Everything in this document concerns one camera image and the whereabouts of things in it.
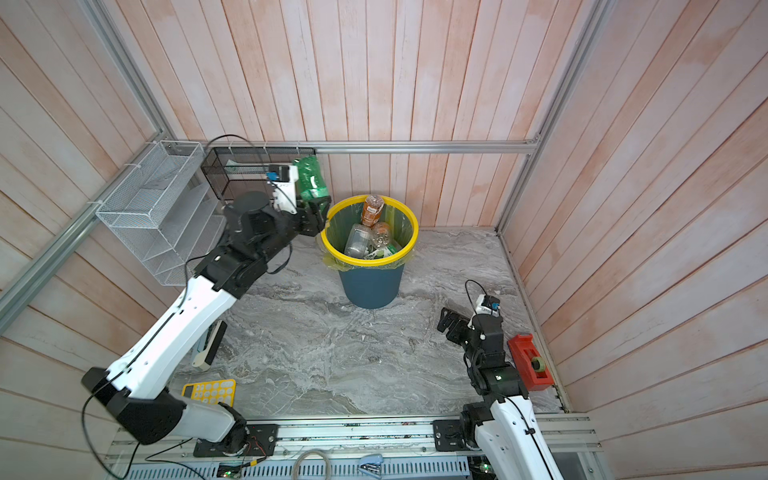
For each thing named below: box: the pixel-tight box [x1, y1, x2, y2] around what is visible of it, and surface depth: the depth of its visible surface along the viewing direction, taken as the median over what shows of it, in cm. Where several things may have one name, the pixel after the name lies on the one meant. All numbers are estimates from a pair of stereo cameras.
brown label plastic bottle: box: [371, 222, 391, 250], surface depth 83 cm
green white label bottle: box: [366, 243, 399, 260], surface depth 86 cm
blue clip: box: [358, 462, 382, 478], surface depth 70 cm
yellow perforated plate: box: [182, 379, 237, 407], surface depth 82 cm
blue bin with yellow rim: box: [321, 195, 419, 309], surface depth 88 cm
